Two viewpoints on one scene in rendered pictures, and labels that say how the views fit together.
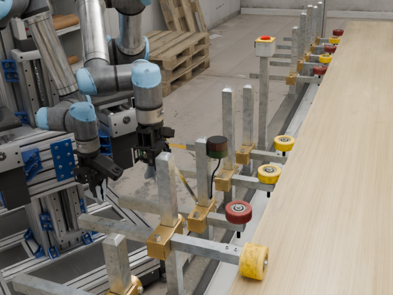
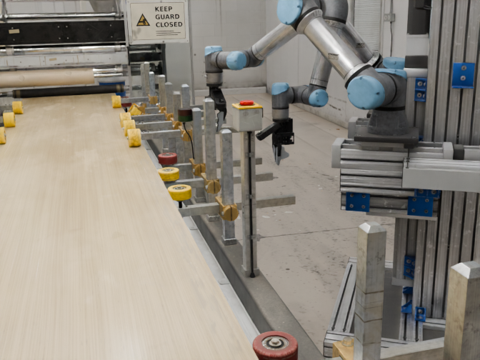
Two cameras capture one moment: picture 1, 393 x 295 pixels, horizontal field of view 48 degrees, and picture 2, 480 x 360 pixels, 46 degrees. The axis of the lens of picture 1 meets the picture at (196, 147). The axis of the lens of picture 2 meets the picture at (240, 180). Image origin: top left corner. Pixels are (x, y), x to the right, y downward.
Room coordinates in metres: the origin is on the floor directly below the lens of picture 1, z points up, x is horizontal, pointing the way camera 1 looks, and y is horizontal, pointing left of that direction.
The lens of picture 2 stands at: (3.12, -1.32, 1.46)
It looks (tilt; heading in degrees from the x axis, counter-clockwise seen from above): 16 degrees down; 142
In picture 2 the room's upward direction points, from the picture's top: 1 degrees counter-clockwise
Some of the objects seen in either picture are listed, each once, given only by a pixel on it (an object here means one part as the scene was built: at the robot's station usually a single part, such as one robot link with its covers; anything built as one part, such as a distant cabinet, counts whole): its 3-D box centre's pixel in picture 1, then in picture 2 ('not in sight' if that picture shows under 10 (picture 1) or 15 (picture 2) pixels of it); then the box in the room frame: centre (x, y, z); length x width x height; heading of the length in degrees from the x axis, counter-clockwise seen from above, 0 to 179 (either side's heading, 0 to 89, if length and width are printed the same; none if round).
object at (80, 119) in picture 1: (83, 121); (281, 95); (1.29, 0.35, 1.13); 0.09 x 0.08 x 0.11; 74
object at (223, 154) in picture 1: (217, 150); (185, 118); (1.16, -0.06, 1.07); 0.06 x 0.06 x 0.02
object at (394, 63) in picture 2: not in sight; (395, 73); (1.55, 0.80, 1.21); 0.13 x 0.12 x 0.14; 164
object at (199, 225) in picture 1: (203, 213); (196, 167); (1.16, -0.01, 0.85); 0.14 x 0.06 x 0.05; 157
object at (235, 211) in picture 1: (238, 222); (168, 166); (1.10, -0.12, 0.85); 0.08 x 0.08 x 0.11
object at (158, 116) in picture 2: not in sight; (170, 116); (0.46, 0.30, 0.95); 0.50 x 0.04 x 0.04; 67
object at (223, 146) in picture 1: (217, 143); (184, 111); (1.16, -0.06, 1.09); 0.06 x 0.06 x 0.02
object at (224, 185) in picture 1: (227, 175); (210, 183); (1.39, -0.11, 0.84); 0.14 x 0.06 x 0.05; 157
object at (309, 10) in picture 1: (307, 41); not in sight; (3.02, -0.80, 0.92); 0.04 x 0.04 x 0.48; 67
